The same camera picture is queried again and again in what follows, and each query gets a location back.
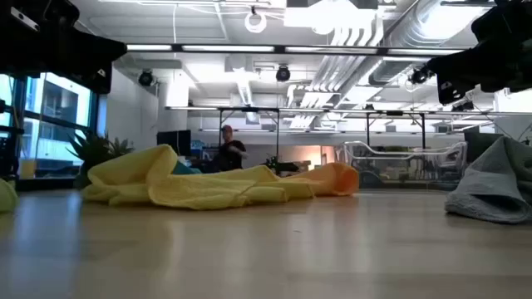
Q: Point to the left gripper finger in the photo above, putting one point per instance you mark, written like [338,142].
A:
[104,47]
[93,76]

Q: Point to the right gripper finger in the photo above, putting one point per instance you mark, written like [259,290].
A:
[457,89]
[453,64]

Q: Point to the grey microfiber towel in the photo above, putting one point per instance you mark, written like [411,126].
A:
[494,187]

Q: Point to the teal microfiber towel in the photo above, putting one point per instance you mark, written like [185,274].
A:
[183,168]

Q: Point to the yellow microfiber towel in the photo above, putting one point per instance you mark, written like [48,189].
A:
[187,187]

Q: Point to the orange microfiber towel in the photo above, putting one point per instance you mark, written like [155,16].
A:
[336,180]

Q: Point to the small background robot arm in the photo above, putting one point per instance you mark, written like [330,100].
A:
[280,166]

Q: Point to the green microfiber towel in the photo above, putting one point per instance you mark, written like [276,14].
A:
[6,197]

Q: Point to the black ceiling spotlight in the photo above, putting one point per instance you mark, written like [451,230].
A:
[420,76]
[146,78]
[283,73]

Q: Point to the large window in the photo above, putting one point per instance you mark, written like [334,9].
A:
[58,104]

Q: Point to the black computer monitor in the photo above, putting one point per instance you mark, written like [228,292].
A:
[482,145]
[174,141]

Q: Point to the potted succulent plant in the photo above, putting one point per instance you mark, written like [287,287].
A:
[97,153]

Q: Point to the clear plastic bin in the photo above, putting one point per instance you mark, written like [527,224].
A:
[399,164]

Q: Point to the overhead bar with light strips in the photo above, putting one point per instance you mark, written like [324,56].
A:
[257,48]

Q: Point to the person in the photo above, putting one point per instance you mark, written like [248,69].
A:
[230,155]

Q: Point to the black background rig frame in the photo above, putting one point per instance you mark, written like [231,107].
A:
[249,109]

